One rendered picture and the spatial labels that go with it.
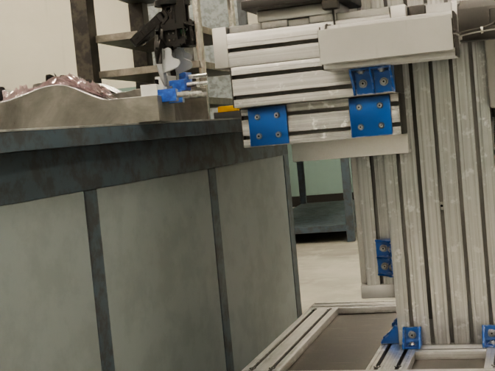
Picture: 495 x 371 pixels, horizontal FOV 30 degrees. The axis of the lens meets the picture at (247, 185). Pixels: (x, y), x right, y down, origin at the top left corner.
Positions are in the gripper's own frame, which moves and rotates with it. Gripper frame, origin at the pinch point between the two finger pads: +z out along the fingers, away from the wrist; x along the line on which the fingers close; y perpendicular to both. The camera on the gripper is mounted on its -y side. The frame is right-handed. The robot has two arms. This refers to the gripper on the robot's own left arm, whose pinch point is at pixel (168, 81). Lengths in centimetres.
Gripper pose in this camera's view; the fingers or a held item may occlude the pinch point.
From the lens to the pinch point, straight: 235.0
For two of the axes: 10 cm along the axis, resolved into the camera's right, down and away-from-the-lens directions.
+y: 9.3, -0.7, -3.5
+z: 0.9, 9.9, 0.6
